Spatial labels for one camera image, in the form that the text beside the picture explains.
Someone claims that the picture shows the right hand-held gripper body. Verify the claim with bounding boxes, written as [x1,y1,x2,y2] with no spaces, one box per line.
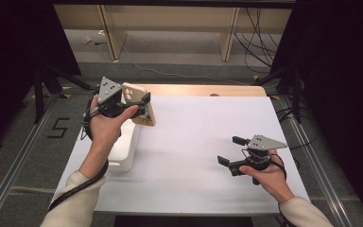
[229,134,288,186]

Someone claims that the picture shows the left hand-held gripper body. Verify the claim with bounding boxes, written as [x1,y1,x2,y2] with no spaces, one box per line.
[89,76,147,119]

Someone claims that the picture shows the white plastic bin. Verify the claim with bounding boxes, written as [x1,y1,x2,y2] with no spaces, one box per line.
[105,117,143,173]

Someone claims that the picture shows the person's right hand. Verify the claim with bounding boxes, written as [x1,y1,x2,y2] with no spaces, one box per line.
[238,148,297,205]

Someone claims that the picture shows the person's left hand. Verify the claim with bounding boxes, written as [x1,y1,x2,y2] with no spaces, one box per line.
[87,94,140,160]

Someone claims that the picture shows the white table cover sheet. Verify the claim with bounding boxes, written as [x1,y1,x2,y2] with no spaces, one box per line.
[51,95,312,216]

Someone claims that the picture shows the light wooden table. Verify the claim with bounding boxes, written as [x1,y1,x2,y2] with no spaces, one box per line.
[131,82,268,97]

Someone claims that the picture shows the black metal stand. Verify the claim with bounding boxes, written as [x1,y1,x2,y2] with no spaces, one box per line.
[32,63,101,125]
[251,63,304,125]

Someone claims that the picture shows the beige wooden shelf unit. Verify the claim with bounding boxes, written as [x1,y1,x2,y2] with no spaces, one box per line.
[53,3,293,62]

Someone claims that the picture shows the black curtain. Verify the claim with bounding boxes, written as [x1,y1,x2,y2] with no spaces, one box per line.
[0,0,82,152]
[269,0,363,227]

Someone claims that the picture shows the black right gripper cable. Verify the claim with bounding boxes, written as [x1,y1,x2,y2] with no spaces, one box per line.
[241,148,288,187]

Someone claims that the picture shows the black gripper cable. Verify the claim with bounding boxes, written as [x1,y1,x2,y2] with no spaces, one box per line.
[241,148,288,187]
[47,88,110,212]

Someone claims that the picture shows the black floor cables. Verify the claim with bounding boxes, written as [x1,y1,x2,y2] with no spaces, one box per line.
[276,106,320,151]

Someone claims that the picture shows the aluminium floor rail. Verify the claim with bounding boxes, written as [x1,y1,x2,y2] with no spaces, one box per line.
[0,94,61,227]
[278,95,357,227]

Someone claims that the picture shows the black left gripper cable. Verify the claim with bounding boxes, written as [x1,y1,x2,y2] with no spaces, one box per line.
[47,88,110,212]

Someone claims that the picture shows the hanging black cable bundle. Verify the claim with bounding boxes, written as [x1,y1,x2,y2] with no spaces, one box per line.
[233,8,281,76]

